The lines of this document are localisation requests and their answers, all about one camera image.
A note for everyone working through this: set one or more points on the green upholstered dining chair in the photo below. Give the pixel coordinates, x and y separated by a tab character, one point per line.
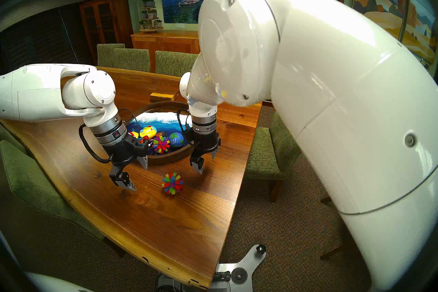
27	178
263	154
133	60
107	53
174	63

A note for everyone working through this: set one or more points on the round wooden ocean resin tray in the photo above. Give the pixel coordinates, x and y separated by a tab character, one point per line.
160	117

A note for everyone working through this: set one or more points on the dark wood glass-door cabinet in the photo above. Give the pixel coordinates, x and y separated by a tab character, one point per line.
106	21

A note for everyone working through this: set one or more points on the light wooden sideboard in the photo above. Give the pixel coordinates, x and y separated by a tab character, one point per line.
164	43

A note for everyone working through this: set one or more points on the tiered stand with plants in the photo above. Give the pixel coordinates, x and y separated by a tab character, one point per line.
150	16

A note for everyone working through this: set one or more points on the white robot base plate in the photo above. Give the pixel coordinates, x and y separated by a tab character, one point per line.
244	262

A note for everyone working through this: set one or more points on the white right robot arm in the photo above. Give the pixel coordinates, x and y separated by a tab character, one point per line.
325	72

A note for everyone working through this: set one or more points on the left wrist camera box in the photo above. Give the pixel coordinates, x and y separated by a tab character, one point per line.
140	144

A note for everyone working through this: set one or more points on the landscape painting with blue hills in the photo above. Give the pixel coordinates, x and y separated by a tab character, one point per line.
379	4

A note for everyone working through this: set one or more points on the landscape painting with orange hills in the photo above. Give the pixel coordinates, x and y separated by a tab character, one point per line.
419	31

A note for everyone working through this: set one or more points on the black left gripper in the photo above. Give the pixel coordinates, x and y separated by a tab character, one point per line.
125	154

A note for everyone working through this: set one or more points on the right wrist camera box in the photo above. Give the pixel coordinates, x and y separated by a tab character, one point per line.
188	131

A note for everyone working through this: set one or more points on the multicolour spiky ball toy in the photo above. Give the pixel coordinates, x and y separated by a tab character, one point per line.
160	144
172	183

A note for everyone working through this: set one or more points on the rectangular wooden block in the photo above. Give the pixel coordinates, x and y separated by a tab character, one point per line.
164	96

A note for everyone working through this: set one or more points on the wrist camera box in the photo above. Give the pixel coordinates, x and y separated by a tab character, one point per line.
140	144
188	131

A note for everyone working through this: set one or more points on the black base knob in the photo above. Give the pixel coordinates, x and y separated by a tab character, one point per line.
261	249

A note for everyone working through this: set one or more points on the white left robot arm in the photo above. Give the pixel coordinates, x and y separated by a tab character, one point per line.
34	93

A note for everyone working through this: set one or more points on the blue green globe ball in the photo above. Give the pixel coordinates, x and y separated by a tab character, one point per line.
176	139

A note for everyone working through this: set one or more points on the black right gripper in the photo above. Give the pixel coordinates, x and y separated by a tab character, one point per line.
205	143

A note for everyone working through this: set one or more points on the dark window blind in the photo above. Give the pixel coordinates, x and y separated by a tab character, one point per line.
34	45

